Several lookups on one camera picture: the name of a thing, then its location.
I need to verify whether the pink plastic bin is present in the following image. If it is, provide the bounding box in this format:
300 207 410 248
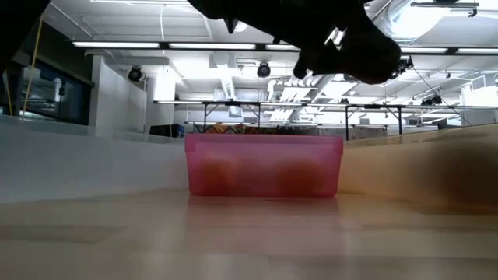
184 133 345 198

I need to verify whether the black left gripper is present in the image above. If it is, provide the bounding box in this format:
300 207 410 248
240 0 374 80

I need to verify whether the black metal frame workstation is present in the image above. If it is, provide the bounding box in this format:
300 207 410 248
152 99 498 142

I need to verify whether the black ceiling spotlight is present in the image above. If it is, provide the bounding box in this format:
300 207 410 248
127 65 143 83
256 61 272 79
420 94 444 107
392 55 414 78

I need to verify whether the orange plastic bin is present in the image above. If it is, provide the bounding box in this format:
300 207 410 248
341 123 498 213

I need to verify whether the overhead LED light bar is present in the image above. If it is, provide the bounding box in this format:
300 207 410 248
72 40 498 54

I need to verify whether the white pillar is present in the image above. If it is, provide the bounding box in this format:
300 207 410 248
88 55 148 139

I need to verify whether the silver ventilation duct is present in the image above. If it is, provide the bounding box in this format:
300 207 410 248
365 0 440 83

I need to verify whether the dark window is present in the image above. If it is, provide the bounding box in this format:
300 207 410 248
0 58 94 126

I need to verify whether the clear plastic bin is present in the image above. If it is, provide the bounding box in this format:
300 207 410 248
0 114 190 204

